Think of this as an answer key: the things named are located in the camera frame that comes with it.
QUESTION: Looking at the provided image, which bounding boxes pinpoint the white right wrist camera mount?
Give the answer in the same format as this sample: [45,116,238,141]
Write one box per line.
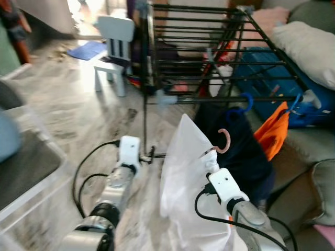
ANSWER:
[207,167,250,206]

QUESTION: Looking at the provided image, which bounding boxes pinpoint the navy garment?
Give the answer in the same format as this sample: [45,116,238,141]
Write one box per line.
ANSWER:
[193,102,276,204]

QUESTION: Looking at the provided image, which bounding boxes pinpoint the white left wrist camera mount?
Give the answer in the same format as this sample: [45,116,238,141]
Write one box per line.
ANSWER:
[119,135,142,169]

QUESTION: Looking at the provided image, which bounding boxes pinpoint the orange garment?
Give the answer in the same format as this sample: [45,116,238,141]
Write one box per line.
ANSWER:
[253,101,291,162]

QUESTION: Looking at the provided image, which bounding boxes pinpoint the beige pillow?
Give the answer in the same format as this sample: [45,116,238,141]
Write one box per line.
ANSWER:
[271,21,335,90]

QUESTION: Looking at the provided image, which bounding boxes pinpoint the pink pillow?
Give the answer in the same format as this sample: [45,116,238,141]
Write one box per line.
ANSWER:
[250,6,292,41]

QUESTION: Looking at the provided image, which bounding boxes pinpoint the small white child chair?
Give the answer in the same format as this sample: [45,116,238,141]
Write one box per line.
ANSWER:
[93,16,136,98]

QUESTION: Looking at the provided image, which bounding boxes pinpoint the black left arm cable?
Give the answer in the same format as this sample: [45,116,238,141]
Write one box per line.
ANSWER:
[72,140,122,218]

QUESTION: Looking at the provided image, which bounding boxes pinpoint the black metal drying rack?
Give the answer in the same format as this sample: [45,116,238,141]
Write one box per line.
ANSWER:
[140,2,316,157]

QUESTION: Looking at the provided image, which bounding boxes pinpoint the pink-red wire hanger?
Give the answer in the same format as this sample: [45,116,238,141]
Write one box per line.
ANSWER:
[203,129,231,157]

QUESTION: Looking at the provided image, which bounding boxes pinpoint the blue plastic hanger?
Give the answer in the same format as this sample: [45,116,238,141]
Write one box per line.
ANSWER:
[287,93,305,114]
[225,93,255,117]

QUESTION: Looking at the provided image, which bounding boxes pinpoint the blue floor mat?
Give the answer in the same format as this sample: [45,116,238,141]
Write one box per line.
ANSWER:
[66,41,108,61]

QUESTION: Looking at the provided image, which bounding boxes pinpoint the white garment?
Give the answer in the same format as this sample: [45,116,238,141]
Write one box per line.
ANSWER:
[159,113,237,251]

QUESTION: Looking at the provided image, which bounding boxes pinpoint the pink foam mat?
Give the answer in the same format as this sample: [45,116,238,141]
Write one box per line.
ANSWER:
[313,225,335,247]

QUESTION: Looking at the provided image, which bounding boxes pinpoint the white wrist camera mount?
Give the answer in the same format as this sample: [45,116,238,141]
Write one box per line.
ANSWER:
[207,167,250,206]
[119,135,142,169]

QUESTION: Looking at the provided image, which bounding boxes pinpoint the grey-green sofa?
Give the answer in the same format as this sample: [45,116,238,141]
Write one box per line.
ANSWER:
[246,0,335,251]

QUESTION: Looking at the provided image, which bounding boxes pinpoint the clear plastic storage bin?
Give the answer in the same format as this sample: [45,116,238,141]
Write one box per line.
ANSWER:
[0,78,75,233]

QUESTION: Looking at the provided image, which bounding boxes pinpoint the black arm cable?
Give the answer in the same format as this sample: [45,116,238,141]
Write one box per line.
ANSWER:
[72,140,122,218]
[194,180,300,251]

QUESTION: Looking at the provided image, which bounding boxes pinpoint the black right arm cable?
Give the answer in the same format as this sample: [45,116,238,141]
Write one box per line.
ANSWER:
[194,180,300,251]

